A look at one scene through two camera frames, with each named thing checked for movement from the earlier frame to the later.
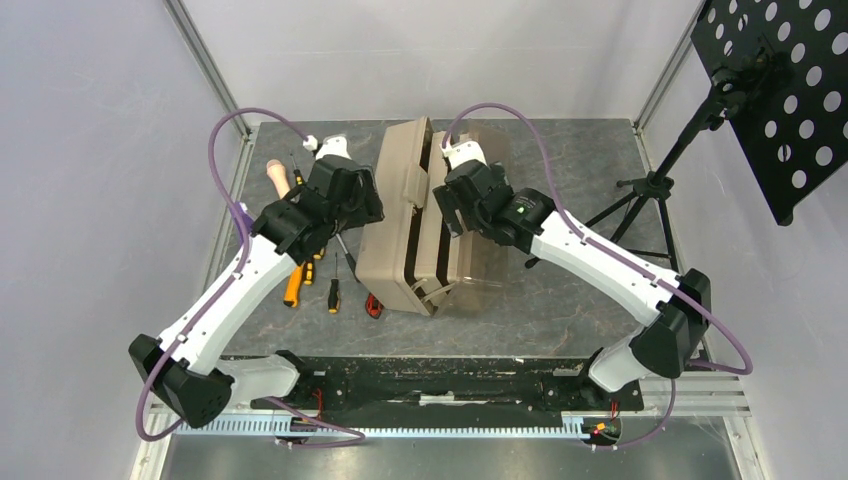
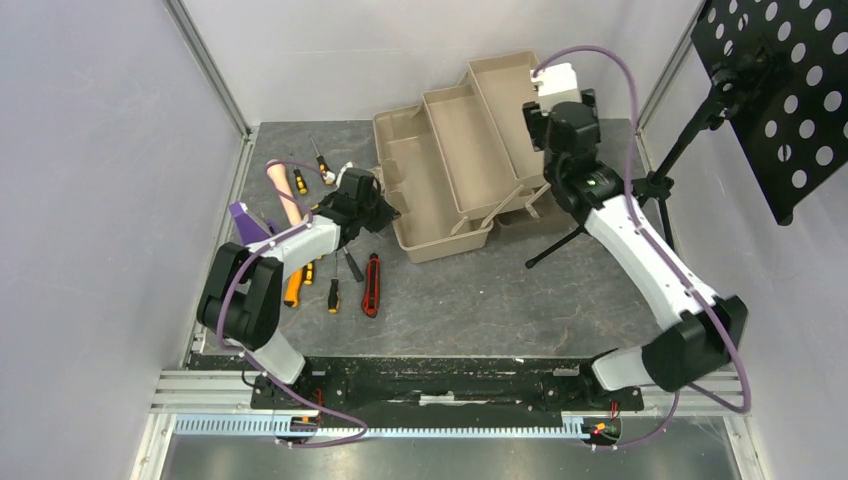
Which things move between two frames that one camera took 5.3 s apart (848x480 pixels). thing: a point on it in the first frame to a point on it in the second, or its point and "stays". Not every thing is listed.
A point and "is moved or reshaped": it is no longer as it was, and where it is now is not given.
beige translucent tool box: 410,255 is moved or reshaped
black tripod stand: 652,187 stays
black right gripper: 452,216 to 534,121
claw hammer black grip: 352,265 stays
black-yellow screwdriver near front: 334,300 stays
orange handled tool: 293,286 stays
